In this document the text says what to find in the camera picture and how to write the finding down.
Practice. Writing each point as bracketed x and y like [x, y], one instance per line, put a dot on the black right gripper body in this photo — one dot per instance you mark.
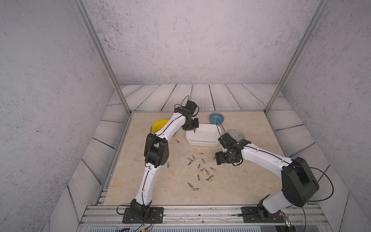
[224, 157]

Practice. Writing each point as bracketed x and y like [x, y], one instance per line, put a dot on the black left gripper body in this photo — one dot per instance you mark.
[192, 124]

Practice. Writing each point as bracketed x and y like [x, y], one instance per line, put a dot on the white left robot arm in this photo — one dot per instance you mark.
[157, 153]

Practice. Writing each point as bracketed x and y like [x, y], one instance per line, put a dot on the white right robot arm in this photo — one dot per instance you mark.
[298, 181]

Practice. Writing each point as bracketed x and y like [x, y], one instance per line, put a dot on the white plastic storage box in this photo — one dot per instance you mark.
[205, 135]

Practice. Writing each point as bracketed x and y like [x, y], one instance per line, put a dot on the blue ceramic bowl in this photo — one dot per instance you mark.
[216, 118]

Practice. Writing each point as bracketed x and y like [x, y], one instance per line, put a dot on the yellow banana bunch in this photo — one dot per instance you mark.
[158, 125]

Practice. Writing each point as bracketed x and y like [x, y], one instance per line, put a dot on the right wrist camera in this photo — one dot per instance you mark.
[226, 141]

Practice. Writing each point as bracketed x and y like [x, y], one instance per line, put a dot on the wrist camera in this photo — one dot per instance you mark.
[226, 141]
[191, 106]

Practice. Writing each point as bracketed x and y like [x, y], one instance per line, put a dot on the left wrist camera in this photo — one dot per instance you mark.
[191, 106]

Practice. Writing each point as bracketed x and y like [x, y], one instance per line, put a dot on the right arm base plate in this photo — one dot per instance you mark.
[262, 215]

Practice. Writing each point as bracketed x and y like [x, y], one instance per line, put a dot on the aluminium front rail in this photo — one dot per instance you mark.
[309, 215]

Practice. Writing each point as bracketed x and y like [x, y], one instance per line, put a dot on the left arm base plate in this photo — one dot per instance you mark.
[149, 215]

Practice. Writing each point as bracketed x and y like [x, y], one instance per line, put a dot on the aluminium frame post left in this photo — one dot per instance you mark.
[100, 51]

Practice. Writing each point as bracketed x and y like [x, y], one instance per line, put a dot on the aluminium frame post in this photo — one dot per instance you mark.
[100, 51]
[309, 31]

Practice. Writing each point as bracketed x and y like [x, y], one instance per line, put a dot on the aluminium frame post right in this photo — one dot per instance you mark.
[309, 31]

